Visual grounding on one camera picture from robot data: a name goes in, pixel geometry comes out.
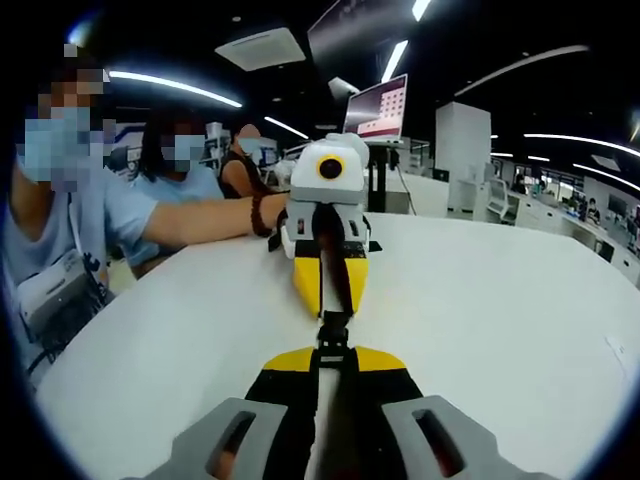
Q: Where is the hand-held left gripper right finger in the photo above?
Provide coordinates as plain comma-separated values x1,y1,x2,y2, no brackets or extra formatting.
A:
339,344,557,480

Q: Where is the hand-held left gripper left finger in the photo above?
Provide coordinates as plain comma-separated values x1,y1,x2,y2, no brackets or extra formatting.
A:
119,347,321,480

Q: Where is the black plastic buckle pronged part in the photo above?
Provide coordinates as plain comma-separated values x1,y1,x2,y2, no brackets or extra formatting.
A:
315,327,352,370

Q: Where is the person's right hand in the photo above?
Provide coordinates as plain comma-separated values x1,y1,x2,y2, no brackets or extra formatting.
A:
268,194,291,237

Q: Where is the monitor stand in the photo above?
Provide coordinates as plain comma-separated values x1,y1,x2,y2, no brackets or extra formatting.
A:
366,142,390,215

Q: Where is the white framed computer monitor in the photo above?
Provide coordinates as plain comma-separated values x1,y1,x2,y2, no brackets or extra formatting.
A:
343,73,409,145

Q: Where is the white ceiling air conditioner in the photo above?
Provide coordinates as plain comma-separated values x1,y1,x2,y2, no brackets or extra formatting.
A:
214,27,308,73

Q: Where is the short ceiling strip light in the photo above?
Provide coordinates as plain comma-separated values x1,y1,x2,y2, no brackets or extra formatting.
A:
380,39,410,84

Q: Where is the white square pillar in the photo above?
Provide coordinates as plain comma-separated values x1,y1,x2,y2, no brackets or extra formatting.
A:
434,101,494,221

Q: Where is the large dark hanging screen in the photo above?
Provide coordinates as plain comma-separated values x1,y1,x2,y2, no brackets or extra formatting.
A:
306,0,417,87

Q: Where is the white office chair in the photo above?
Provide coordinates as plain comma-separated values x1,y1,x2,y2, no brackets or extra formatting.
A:
487,178,519,224

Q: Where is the person's upper body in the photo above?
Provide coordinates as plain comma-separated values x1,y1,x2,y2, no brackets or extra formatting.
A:
2,49,162,384

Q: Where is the white background counter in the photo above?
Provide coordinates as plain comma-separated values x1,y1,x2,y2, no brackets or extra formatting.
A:
499,189,640,287

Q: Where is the white chest device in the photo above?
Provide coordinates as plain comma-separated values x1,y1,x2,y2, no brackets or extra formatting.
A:
17,248,95,346

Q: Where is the dark red beaded bracelet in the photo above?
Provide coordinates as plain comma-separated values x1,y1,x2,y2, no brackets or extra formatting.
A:
249,193,275,239

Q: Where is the thin cable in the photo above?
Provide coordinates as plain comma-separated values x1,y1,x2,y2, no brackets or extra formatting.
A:
396,168,417,217

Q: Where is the white ceiling camera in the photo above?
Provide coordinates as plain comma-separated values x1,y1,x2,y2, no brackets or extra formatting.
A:
327,76,362,100

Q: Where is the black chest device cable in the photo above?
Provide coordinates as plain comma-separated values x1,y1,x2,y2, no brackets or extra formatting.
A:
27,279,109,374

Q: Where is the grey neck strap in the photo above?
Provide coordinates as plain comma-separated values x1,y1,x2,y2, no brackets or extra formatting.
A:
66,193,85,257

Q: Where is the white ceiling rail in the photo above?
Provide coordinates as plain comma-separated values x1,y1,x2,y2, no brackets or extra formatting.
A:
453,44,592,97

